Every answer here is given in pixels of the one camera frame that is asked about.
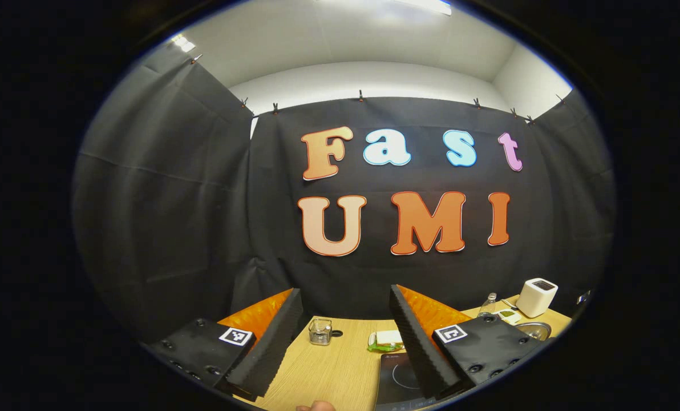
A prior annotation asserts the sandwich with green lettuce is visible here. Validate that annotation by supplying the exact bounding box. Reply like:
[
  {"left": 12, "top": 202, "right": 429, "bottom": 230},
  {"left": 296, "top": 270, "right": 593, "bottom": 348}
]
[{"left": 367, "top": 330, "right": 404, "bottom": 353}]

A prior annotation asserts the black induction cooktop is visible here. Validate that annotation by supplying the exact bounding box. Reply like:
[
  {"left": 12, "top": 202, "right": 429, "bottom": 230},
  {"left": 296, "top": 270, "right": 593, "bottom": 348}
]
[{"left": 376, "top": 352, "right": 449, "bottom": 410}]

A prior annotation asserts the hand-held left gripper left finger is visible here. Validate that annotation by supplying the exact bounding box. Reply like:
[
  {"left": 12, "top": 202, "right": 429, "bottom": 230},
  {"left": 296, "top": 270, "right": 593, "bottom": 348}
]
[{"left": 143, "top": 287, "right": 305, "bottom": 402}]

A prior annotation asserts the black backdrop cloth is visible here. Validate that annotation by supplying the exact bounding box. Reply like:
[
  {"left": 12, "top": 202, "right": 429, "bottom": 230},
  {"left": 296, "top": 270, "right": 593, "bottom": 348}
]
[{"left": 72, "top": 54, "right": 617, "bottom": 343}]

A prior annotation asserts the white toaster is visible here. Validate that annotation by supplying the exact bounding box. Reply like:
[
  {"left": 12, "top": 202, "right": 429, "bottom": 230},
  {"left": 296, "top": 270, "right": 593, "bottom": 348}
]
[{"left": 516, "top": 278, "right": 559, "bottom": 319}]

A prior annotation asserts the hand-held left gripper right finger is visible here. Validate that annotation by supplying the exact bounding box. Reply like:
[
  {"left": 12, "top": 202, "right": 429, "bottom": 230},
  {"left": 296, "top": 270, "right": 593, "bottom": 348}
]
[{"left": 388, "top": 284, "right": 553, "bottom": 400}]

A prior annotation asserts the small clear glass jar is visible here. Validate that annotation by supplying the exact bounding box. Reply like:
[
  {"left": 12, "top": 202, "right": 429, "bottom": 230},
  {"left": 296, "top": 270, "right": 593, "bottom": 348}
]
[{"left": 309, "top": 318, "right": 333, "bottom": 346}]

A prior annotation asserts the row of black cloth clips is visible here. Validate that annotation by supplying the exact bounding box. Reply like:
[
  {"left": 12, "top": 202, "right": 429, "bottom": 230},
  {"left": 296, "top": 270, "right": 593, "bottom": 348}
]
[{"left": 191, "top": 54, "right": 566, "bottom": 125}]

